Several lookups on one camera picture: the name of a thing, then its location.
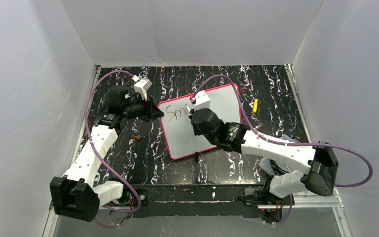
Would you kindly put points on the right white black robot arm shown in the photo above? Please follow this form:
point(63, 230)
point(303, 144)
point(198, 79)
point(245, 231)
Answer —
point(314, 168)

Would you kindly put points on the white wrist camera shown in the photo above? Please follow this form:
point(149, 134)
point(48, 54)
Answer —
point(200, 100)
point(141, 85)

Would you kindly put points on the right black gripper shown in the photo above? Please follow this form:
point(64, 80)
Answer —
point(191, 114)

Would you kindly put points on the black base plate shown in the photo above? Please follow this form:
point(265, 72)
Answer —
point(202, 200)

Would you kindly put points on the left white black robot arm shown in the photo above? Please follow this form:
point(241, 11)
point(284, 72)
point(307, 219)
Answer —
point(74, 194)

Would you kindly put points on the red marker cap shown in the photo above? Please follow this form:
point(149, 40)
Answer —
point(136, 138)

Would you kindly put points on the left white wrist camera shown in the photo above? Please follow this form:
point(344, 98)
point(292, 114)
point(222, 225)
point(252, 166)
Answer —
point(141, 85)

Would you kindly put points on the black whiteboard stand clip left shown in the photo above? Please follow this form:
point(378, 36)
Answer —
point(196, 157)

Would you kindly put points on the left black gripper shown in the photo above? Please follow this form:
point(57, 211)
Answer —
point(148, 108)

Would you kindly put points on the yellow marker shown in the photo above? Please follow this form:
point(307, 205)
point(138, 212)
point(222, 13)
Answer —
point(255, 105)

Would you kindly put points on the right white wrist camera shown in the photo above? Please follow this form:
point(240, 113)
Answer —
point(200, 100)

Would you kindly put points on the pink framed whiteboard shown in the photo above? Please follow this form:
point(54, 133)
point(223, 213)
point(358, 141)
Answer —
point(176, 123)

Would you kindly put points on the aluminium rail frame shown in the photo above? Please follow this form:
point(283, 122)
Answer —
point(307, 199)

